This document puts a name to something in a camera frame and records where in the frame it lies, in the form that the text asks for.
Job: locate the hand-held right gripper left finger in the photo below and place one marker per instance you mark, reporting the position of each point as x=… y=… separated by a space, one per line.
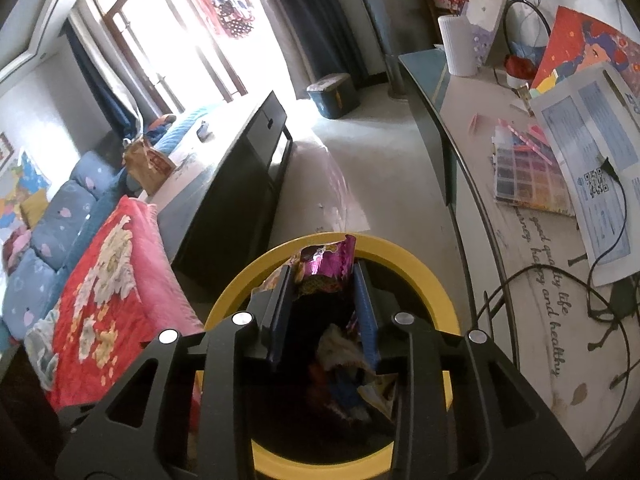
x=281 y=320

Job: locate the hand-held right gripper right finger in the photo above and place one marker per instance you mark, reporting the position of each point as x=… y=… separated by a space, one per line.
x=366 y=320

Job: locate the purple foil wrapper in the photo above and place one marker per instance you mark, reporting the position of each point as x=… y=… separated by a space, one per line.
x=322 y=267

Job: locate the yellow round trash bin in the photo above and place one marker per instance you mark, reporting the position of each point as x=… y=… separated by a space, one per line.
x=400 y=260

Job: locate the white yellow plastic packet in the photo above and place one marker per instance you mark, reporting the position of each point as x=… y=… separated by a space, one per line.
x=382 y=395

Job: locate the blue plastic wrapper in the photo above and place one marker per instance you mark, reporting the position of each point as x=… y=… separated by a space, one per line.
x=350 y=392

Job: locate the dark coffee table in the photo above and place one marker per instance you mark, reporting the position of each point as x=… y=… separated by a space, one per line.
x=225 y=180

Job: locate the red floral blanket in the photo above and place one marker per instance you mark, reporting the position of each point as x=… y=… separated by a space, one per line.
x=115 y=285

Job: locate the small dark blue object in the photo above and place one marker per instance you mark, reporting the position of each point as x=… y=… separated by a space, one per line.
x=203 y=131

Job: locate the brown paper bag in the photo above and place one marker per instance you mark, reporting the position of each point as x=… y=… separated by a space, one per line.
x=147 y=165

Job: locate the colourful bead box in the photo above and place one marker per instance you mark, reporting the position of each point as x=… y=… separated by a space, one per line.
x=530 y=175

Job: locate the dark clothes heap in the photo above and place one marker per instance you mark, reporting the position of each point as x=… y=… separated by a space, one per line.
x=160 y=127

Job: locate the blue storage box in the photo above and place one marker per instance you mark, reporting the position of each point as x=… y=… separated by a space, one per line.
x=332 y=95

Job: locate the blue patterned sofa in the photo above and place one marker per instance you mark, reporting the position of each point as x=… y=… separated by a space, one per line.
x=55 y=225

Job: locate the yellow pillow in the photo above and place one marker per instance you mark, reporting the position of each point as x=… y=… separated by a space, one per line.
x=34 y=209

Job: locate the pink clothes pile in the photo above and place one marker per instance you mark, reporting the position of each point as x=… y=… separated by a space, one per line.
x=15 y=247

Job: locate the white paper roll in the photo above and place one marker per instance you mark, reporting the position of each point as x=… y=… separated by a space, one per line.
x=459 y=47

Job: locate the white printed paper sheet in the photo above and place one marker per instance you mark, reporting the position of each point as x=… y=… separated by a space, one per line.
x=585 y=130

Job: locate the grey tower air conditioner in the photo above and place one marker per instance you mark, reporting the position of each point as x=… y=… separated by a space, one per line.
x=385 y=25

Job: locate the dark blue curtain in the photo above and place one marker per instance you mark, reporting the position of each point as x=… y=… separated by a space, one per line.
x=100 y=85

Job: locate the dark grey curtain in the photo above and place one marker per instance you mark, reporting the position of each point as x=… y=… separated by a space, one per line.
x=320 y=15

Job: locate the white paper bag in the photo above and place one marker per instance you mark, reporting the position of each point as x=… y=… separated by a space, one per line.
x=487 y=25

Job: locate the hanging clothes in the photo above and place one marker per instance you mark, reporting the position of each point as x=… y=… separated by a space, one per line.
x=225 y=5

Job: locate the red illustrated book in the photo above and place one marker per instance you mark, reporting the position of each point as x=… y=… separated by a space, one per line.
x=585 y=45

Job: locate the wooden balcony door frame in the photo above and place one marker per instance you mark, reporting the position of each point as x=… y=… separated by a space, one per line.
x=145 y=45

